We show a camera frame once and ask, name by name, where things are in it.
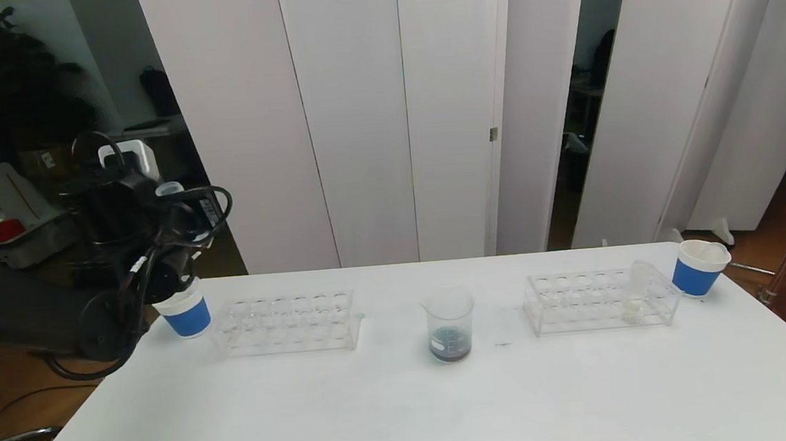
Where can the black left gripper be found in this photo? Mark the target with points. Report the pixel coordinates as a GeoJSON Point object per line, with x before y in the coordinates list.
{"type": "Point", "coordinates": [209, 208]}

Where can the black office chair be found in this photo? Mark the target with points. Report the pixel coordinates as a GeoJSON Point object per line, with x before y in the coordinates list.
{"type": "Point", "coordinates": [603, 60]}

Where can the test tube with red pigment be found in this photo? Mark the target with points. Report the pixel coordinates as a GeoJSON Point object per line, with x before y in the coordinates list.
{"type": "Point", "coordinates": [169, 189]}
{"type": "Point", "coordinates": [717, 249]}

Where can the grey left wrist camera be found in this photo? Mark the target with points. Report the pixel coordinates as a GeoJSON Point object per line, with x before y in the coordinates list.
{"type": "Point", "coordinates": [129, 159]}

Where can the clear acrylic test tube rack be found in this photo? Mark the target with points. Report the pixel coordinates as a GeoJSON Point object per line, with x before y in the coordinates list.
{"type": "Point", "coordinates": [293, 324]}
{"type": "Point", "coordinates": [592, 300]}

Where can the dark green potted plant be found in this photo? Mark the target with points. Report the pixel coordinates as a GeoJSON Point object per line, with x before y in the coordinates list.
{"type": "Point", "coordinates": [17, 87]}

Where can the brown cardboard box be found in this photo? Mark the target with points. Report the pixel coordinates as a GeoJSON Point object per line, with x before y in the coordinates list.
{"type": "Point", "coordinates": [43, 162]}

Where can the white desk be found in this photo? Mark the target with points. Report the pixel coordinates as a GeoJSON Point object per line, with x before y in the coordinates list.
{"type": "Point", "coordinates": [172, 129]}

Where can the white folding partition screen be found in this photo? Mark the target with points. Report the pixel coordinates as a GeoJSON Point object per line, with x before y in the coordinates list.
{"type": "Point", "coordinates": [358, 112]}
{"type": "Point", "coordinates": [661, 91]}

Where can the blue white paper cup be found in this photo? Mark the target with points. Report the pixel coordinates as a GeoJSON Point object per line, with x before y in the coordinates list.
{"type": "Point", "coordinates": [189, 319]}
{"type": "Point", "coordinates": [694, 277]}

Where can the black backpack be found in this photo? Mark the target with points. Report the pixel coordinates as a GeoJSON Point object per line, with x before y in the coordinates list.
{"type": "Point", "coordinates": [161, 95]}

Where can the clear plastic beaker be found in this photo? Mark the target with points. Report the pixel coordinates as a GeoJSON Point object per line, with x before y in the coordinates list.
{"type": "Point", "coordinates": [450, 344]}

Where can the test tube with yellow pigment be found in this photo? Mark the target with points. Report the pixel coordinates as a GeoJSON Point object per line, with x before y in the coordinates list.
{"type": "Point", "coordinates": [631, 307]}

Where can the white partition foot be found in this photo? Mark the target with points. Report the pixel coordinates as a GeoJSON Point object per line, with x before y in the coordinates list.
{"type": "Point", "coordinates": [672, 236]}
{"type": "Point", "coordinates": [720, 232]}

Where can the white machine with base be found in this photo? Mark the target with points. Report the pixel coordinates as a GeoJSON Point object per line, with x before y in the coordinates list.
{"type": "Point", "coordinates": [11, 199]}

